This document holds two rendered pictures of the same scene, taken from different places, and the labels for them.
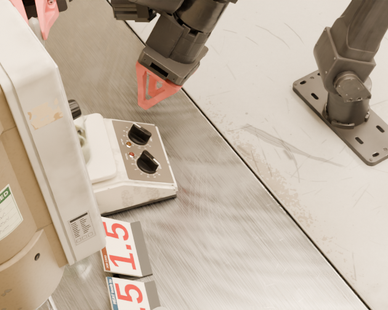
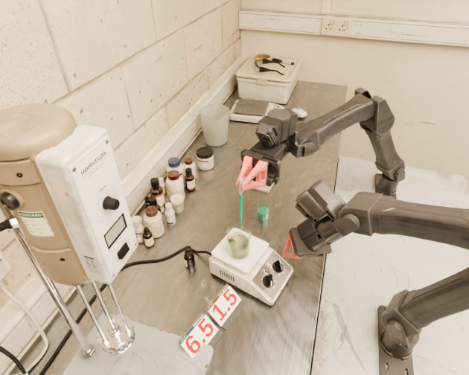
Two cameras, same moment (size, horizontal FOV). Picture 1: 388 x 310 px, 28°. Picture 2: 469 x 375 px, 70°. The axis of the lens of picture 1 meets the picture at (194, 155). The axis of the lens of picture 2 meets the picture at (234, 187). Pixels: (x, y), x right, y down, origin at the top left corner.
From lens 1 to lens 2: 36 cm
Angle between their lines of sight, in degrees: 33
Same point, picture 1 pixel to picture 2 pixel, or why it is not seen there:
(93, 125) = (260, 246)
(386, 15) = (441, 310)
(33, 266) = (59, 263)
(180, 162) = (289, 294)
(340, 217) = not seen: outside the picture
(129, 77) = not seen: hidden behind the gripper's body
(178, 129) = (304, 279)
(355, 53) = (408, 316)
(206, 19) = (327, 234)
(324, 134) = (371, 344)
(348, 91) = (392, 333)
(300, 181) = (334, 356)
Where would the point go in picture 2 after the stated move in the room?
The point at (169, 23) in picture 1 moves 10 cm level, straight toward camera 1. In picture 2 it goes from (310, 224) to (284, 249)
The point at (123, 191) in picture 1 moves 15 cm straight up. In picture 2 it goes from (246, 283) to (248, 244)
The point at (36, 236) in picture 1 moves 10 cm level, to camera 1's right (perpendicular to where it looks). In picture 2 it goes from (65, 249) to (106, 298)
